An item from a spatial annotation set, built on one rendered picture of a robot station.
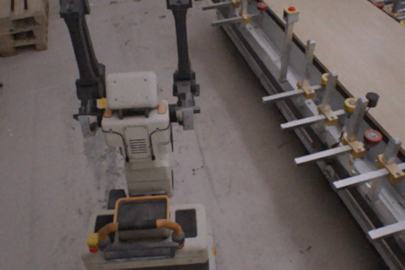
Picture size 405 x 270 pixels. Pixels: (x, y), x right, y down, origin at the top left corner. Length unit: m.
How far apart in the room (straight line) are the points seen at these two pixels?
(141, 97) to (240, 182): 1.52
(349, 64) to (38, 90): 2.88
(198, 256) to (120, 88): 0.78
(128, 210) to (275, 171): 1.56
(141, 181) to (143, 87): 0.55
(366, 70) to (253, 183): 1.12
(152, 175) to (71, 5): 0.84
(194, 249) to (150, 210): 0.25
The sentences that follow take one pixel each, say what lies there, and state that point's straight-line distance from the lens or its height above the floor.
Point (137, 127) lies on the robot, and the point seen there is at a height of 1.21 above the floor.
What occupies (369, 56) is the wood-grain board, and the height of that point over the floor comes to 0.90.
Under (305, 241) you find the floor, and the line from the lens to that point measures 2.72.
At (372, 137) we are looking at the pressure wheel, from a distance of 2.11.
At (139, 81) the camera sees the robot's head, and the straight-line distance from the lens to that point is 1.60.
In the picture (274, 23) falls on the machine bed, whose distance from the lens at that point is 3.18.
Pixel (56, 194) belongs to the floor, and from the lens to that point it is 3.12.
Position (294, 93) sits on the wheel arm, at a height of 0.85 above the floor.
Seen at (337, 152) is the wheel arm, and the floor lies 0.86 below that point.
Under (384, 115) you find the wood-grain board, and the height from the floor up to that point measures 0.90.
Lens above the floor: 2.31
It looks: 43 degrees down
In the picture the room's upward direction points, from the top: 3 degrees counter-clockwise
